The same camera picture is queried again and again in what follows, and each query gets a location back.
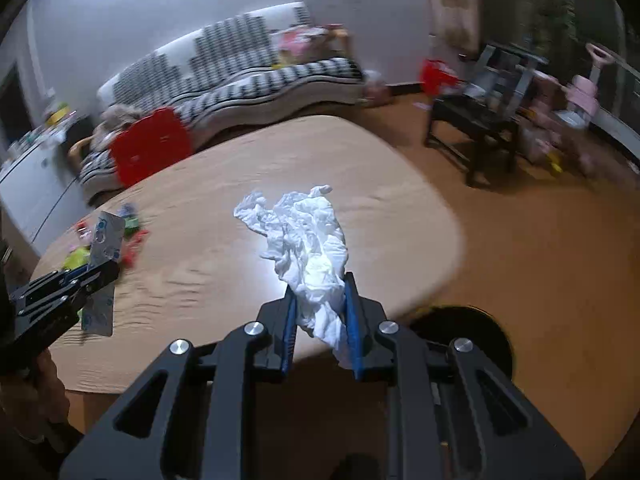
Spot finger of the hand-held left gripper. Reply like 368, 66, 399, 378
10, 265, 93, 307
20, 259, 122, 317

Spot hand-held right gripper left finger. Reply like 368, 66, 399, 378
59, 287, 301, 480

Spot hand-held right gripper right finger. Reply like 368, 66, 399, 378
342, 272, 586, 480

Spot silver pill blister pack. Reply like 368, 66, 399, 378
80, 212, 126, 337

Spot white tissue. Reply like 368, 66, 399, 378
233, 185, 351, 368

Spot person's left hand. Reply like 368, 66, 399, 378
0, 350, 72, 442

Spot yellow-green wrapper scrap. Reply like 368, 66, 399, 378
62, 247, 92, 272

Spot white cabinet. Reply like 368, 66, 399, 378
0, 125, 82, 257

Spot wooden sofa armrest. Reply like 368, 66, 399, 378
330, 27, 352, 57
69, 136, 97, 172

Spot red plastic chair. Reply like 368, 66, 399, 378
109, 106, 194, 187

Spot beige clothes pile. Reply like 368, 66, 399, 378
94, 104, 147, 152

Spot black stool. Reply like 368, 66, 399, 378
424, 94, 522, 187

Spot black and white patterned sofa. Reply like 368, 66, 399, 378
77, 2, 368, 202

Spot red plastic bag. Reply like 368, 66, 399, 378
419, 58, 459, 97

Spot grey metal rack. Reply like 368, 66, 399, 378
469, 44, 549, 112

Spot pink toy ride-on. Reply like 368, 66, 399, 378
562, 42, 617, 133

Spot beige curtain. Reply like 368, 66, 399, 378
429, 0, 482, 57

